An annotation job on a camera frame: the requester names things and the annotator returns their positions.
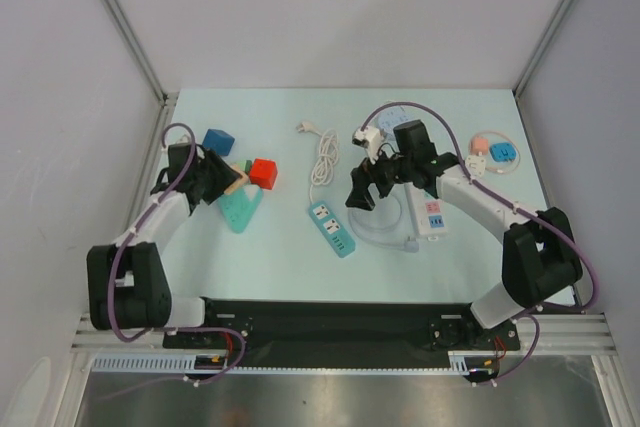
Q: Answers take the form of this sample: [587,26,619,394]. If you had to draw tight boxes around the white coiled cable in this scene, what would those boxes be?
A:
[294,119,341,208]

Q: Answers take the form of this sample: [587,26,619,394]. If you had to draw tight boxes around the red cube adapter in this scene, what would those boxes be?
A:
[248,158,278,190]

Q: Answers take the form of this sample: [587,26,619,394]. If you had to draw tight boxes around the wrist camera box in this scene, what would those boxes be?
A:
[161,133,195,155]
[352,125,385,165]

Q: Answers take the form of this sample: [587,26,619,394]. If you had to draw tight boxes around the orange cube adapter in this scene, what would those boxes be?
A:
[224,163,249,195]

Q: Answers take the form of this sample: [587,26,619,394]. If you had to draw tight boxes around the aluminium frame rail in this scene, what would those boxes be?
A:
[69,0,179,108]

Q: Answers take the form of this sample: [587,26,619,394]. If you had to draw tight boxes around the pink small plug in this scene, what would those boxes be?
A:
[469,135,490,156]

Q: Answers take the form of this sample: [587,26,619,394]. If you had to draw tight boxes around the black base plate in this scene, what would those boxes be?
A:
[162,299,520,369]

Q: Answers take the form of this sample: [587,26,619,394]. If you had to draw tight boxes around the white square adapter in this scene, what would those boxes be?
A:
[465,154,487,178]

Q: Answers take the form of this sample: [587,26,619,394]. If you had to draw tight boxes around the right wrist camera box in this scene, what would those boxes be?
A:
[352,125,385,165]

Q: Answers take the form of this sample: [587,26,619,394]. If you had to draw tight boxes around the white power strip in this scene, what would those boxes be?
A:
[404,184,448,241]

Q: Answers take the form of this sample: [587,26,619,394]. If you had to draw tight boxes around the round light blue socket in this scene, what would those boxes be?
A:
[348,106,420,254]

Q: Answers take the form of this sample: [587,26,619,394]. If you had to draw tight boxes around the pink thin cable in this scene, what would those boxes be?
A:
[479,129,525,178]

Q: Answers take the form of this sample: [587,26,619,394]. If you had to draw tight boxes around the teal small adapter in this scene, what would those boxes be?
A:
[308,201,356,259]

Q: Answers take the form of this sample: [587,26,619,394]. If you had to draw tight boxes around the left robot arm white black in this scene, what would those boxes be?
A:
[86,144,246,347]

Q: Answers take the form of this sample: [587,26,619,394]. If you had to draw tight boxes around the blue square adapter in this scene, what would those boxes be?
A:
[489,142,518,163]

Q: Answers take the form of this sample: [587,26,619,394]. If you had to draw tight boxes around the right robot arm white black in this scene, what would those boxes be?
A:
[345,120,583,348]

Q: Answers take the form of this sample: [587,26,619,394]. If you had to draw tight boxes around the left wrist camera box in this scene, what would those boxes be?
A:
[161,133,195,155]

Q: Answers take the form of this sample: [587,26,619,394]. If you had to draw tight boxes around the blue cube adapter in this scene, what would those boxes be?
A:
[202,129,235,157]

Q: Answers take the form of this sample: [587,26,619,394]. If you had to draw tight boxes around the teal triangular power strip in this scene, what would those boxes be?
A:
[216,184,263,234]

